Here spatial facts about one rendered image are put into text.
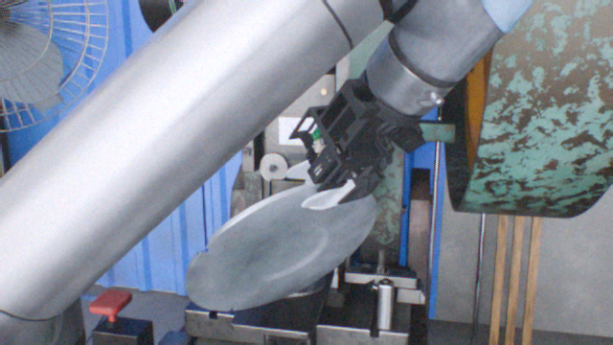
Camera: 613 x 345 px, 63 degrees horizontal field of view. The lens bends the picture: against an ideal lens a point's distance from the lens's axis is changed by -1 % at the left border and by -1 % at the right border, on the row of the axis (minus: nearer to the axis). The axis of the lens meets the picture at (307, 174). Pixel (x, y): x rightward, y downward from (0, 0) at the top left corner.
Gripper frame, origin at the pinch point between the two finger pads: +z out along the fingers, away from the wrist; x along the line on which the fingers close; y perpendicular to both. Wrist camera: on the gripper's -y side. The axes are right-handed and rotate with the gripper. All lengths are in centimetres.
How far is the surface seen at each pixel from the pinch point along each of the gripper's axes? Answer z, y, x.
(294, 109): 15.2, -17.6, -24.6
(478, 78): 7, -65, -22
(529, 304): 79, -133, 29
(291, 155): 21.7, -17.2, -18.8
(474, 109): 9, -59, -16
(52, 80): 61, 9, -75
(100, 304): 50, 17, -10
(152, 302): 197, -40, -51
